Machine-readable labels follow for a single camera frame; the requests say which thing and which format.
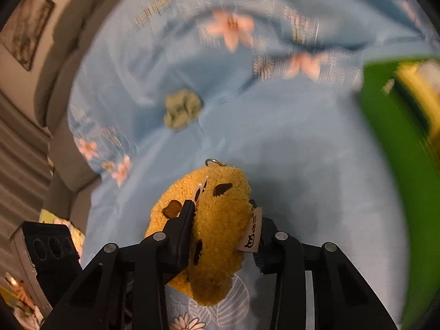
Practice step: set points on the small grey green plush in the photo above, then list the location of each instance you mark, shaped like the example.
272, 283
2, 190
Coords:
182, 108

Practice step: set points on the blue floral duvet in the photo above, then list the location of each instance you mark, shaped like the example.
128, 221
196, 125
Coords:
275, 0

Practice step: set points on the blue floral bed sheet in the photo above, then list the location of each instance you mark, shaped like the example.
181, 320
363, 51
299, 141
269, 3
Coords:
292, 161

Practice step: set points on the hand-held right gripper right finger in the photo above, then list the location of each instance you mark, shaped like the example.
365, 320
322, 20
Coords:
271, 247

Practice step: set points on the yellow green sponge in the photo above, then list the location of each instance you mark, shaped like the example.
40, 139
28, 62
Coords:
416, 86

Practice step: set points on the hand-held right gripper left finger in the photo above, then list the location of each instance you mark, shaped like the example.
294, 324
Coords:
182, 233

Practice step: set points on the grey striped upholstery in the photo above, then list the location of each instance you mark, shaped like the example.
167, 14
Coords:
20, 151

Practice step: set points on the wall picture frame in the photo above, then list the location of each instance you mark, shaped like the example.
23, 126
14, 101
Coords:
27, 27

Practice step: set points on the green box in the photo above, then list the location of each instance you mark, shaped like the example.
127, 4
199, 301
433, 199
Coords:
395, 178

